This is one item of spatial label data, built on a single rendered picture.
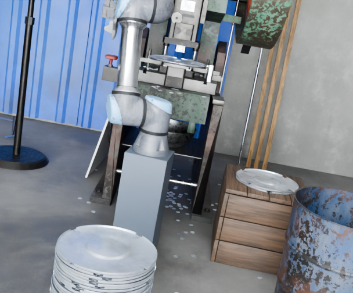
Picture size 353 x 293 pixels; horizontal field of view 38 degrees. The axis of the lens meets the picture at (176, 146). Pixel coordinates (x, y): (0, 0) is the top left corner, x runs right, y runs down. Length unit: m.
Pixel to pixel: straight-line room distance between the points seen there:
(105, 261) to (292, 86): 2.88
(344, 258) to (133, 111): 0.95
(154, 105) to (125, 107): 0.12
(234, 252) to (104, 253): 0.96
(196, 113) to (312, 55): 1.65
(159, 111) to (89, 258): 0.81
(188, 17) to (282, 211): 1.12
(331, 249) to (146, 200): 0.78
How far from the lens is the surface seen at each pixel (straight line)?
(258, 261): 2.34
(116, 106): 2.03
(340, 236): 1.75
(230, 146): 4.12
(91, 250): 1.49
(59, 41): 4.08
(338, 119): 4.21
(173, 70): 2.66
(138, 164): 2.10
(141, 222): 2.18
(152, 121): 2.08
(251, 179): 2.38
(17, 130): 3.19
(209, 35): 3.00
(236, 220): 2.26
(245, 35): 2.63
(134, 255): 1.51
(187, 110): 2.63
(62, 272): 1.46
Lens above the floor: 1.05
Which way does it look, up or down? 15 degrees down
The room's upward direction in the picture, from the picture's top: 10 degrees clockwise
